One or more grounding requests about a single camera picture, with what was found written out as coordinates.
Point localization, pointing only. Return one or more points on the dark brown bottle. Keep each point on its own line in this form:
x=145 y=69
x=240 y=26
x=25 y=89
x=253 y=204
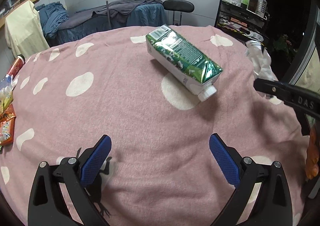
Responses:
x=252 y=5

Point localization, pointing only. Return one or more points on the silver wrapper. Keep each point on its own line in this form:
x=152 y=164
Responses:
x=261 y=60

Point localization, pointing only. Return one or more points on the orange snack bag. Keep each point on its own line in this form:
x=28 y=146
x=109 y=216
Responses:
x=7 y=126

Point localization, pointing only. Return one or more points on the clear ribbed bottle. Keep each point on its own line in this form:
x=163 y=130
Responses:
x=261 y=8

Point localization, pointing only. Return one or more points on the person right hand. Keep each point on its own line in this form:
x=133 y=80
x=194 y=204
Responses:
x=311 y=166

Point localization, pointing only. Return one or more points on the potted plant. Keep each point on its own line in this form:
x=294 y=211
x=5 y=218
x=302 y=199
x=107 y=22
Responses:
x=286 y=47

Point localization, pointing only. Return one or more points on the green milk carton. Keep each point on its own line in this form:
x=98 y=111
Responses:
x=196 y=71

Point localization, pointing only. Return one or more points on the cream towel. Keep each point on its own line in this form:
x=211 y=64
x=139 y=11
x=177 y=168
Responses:
x=23 y=31

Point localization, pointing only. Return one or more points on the pink dotted bed blanket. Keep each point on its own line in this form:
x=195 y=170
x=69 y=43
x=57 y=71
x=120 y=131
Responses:
x=162 y=171

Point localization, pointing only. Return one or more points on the black metal storage cart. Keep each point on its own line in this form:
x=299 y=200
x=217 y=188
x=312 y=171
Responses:
x=241 y=24

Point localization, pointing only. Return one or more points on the black stool chair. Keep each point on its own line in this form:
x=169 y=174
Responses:
x=178 y=5

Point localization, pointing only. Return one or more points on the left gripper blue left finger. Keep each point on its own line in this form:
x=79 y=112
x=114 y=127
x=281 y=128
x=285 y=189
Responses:
x=91 y=160

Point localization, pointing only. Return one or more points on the grey blanket on bed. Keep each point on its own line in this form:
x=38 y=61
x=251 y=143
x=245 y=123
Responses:
x=130 y=12

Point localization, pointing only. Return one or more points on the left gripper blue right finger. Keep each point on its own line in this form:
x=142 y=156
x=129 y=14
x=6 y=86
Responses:
x=227 y=158

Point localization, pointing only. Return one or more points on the blue cloth pile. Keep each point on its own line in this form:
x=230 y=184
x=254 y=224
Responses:
x=52 y=15

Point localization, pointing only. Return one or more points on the blue massage bed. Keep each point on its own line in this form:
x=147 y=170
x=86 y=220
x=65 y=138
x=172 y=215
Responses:
x=87 y=22

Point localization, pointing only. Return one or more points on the red cup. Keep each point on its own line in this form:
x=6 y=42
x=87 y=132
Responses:
x=16 y=66

